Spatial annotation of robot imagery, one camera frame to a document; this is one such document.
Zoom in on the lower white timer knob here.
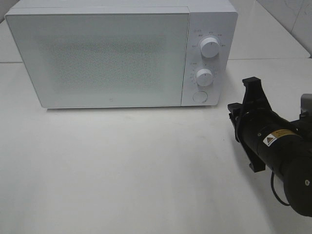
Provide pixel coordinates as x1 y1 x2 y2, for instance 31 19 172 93
195 69 214 87

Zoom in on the round white door button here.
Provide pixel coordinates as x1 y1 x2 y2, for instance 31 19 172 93
193 91 208 103

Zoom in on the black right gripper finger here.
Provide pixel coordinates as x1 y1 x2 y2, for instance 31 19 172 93
248 148 266 173

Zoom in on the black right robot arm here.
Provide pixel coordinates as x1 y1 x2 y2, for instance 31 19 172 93
228 77 312 217

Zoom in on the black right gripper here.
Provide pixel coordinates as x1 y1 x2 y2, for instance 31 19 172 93
228 77 278 156

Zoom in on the white microwave oven body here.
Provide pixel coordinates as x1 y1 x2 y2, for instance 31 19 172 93
5 0 238 108

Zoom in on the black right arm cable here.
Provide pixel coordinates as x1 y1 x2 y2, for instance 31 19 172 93
270 170 290 208

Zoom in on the white microwave door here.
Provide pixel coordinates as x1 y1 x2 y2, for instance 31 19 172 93
7 14 189 108

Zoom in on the upper white power knob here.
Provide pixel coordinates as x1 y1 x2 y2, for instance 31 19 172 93
200 37 220 58

